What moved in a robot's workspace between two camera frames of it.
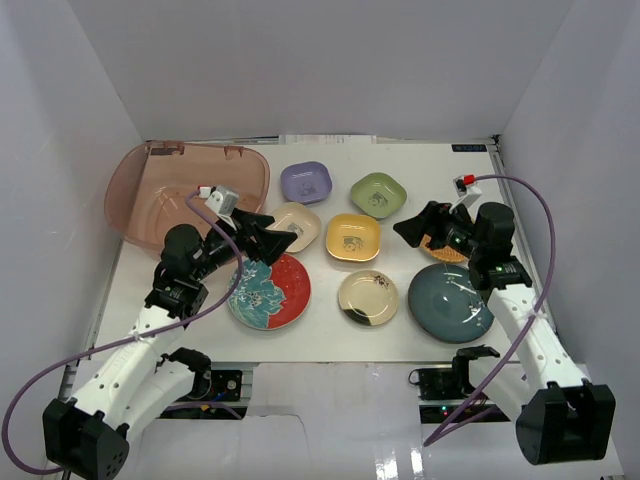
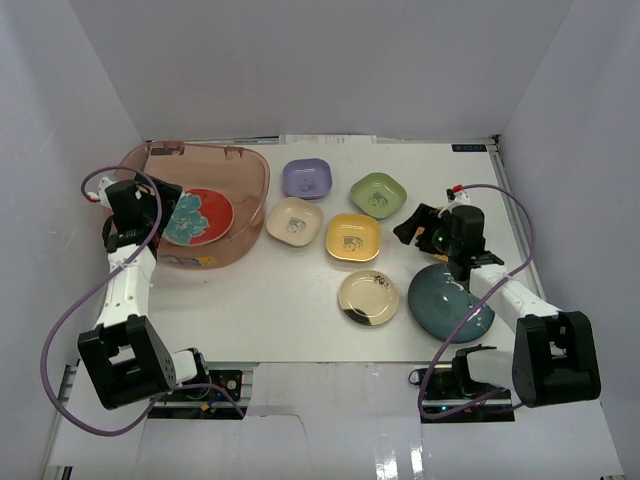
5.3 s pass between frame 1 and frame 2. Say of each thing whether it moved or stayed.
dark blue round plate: stayed
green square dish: stayed
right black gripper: stayed
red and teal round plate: moved
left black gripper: moved
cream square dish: moved
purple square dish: stayed
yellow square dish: stayed
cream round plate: stayed
